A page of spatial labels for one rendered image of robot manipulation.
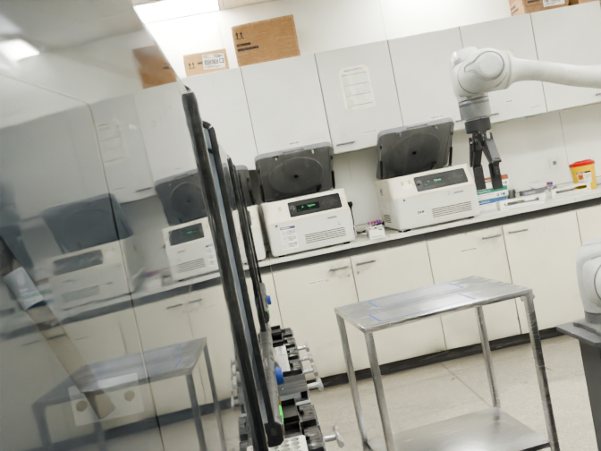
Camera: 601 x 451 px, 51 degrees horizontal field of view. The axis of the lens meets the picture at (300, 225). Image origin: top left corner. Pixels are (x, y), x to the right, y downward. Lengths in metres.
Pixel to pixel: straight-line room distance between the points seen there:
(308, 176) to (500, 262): 1.42
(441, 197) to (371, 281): 0.71
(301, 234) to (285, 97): 0.97
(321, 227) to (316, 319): 0.59
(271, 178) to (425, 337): 1.49
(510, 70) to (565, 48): 3.15
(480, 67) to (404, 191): 2.50
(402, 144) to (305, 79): 0.80
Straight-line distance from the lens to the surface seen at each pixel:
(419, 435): 2.63
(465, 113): 1.97
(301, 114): 4.41
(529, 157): 5.15
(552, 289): 4.55
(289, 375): 1.79
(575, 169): 4.97
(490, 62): 1.79
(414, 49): 4.61
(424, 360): 4.40
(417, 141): 4.51
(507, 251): 4.40
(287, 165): 4.34
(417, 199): 4.21
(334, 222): 4.11
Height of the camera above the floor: 1.29
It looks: 3 degrees down
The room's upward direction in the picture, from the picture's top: 11 degrees counter-clockwise
